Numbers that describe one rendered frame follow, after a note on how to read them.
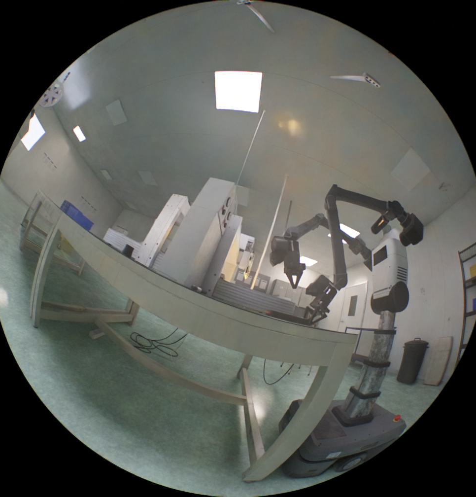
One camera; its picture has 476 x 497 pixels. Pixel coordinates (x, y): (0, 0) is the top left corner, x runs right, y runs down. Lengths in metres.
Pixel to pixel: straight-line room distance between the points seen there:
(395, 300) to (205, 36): 2.81
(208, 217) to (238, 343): 0.43
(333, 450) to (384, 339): 0.55
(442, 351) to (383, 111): 3.06
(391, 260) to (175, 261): 1.00
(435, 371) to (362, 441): 2.23
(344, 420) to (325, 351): 0.63
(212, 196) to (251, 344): 0.54
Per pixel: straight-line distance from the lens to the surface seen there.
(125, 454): 0.81
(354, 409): 0.97
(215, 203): 0.60
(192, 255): 0.51
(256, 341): 0.33
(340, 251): 0.72
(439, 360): 2.98
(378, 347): 0.91
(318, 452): 0.78
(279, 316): 0.58
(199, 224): 0.55
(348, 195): 0.83
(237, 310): 0.32
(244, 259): 1.37
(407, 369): 3.01
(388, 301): 0.88
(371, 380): 0.92
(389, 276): 0.90
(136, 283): 0.40
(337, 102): 2.10
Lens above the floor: 0.75
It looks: 21 degrees up
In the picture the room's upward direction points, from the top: 21 degrees clockwise
